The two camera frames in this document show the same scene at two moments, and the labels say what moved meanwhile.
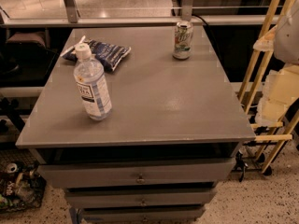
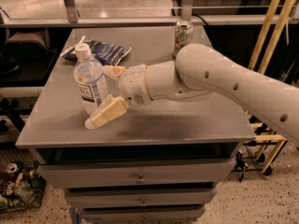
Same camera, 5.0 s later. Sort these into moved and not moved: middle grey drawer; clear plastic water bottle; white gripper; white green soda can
Moved: white gripper
Not moved: clear plastic water bottle; white green soda can; middle grey drawer
